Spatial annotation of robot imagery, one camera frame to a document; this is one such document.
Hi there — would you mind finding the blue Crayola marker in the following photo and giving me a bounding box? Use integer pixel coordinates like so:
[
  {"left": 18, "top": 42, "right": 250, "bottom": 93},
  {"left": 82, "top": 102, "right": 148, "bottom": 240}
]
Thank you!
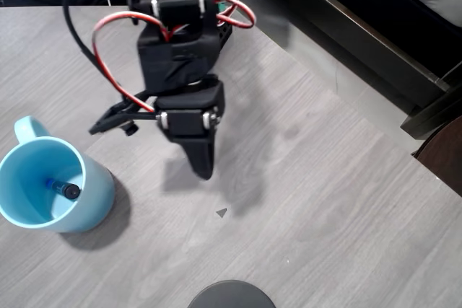
[{"left": 45, "top": 177, "right": 82, "bottom": 201}]

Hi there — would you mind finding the light blue ceramic mug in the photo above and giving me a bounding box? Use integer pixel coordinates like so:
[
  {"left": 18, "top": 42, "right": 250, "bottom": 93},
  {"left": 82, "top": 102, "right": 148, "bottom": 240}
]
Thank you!
[{"left": 0, "top": 115, "right": 116, "bottom": 234}]

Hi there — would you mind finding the black round object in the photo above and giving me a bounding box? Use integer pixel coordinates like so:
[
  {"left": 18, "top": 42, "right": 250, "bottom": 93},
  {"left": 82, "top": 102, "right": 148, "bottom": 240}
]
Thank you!
[{"left": 186, "top": 279, "right": 277, "bottom": 308}]

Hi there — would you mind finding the dark brown round chair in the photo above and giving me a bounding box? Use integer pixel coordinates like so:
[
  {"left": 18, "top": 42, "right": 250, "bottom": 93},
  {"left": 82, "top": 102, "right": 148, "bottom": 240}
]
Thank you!
[{"left": 412, "top": 115, "right": 462, "bottom": 198}]

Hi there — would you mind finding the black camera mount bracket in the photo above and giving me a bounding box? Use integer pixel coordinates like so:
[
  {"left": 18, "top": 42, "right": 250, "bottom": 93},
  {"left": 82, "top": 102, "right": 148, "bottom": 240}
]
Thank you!
[{"left": 88, "top": 95, "right": 160, "bottom": 136}]

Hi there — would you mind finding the red white gripper servo wire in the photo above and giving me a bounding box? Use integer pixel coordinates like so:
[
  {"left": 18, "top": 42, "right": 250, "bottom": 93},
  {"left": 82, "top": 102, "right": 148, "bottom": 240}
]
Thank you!
[{"left": 91, "top": 12, "right": 191, "bottom": 113}]

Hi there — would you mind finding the thick black cable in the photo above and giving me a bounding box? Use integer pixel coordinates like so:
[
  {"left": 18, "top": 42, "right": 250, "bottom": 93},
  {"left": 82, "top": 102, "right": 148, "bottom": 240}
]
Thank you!
[{"left": 61, "top": 0, "right": 147, "bottom": 107}]

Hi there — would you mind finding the dark wooden bed frame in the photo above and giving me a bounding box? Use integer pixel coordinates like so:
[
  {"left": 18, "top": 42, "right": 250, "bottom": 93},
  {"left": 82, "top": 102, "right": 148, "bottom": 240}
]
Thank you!
[{"left": 230, "top": 0, "right": 462, "bottom": 140}]

